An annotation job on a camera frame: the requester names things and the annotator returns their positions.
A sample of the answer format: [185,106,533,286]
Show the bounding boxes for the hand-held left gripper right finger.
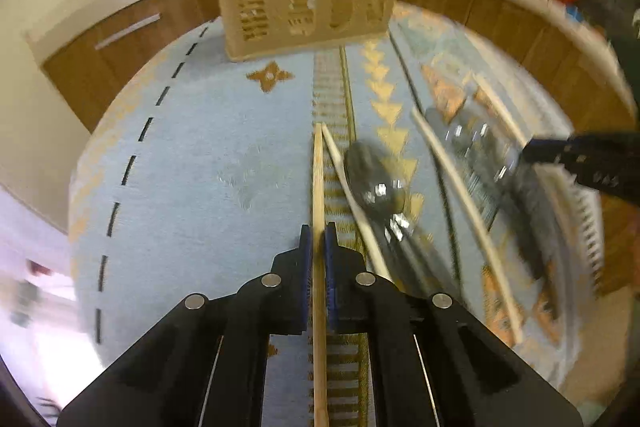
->
[322,222,583,427]

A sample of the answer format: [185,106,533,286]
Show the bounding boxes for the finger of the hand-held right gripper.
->
[522,131,640,165]

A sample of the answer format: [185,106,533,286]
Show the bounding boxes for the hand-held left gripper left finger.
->
[56,223,313,427]

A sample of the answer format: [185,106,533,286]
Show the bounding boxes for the pale wooden chopstick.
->
[311,123,331,427]
[472,74,531,148]
[320,123,393,284]
[411,109,523,348]

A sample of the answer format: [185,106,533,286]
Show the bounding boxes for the blue patterned tablecloth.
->
[67,4,606,427]

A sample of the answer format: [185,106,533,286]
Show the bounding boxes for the silver drawer handle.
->
[95,13,162,51]

